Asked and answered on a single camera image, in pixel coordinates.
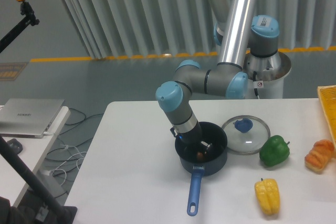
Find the dark blue saucepan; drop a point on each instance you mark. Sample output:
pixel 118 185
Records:
pixel 212 163

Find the glass lid blue knob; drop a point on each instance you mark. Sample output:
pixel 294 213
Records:
pixel 246 134

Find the orange croissant bread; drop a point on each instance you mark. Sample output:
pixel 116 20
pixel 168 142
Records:
pixel 319 156

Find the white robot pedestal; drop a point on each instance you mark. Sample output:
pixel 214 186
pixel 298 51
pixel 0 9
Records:
pixel 266 75

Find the green bell pepper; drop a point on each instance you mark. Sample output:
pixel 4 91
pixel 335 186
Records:
pixel 274 151

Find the black tripod pole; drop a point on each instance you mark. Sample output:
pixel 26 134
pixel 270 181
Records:
pixel 64 214

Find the yellow bell pepper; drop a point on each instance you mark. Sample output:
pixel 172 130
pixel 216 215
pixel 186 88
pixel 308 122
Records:
pixel 268 196

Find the black object on desk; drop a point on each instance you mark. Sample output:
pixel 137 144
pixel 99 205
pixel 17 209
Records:
pixel 15 145

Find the pink brown egg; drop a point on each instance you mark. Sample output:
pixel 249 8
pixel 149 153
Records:
pixel 200 157

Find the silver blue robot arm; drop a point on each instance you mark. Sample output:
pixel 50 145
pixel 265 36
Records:
pixel 228 79

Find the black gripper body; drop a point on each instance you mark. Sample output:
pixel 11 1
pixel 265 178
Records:
pixel 192 137

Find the silver laptop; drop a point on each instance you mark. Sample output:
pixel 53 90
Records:
pixel 28 117

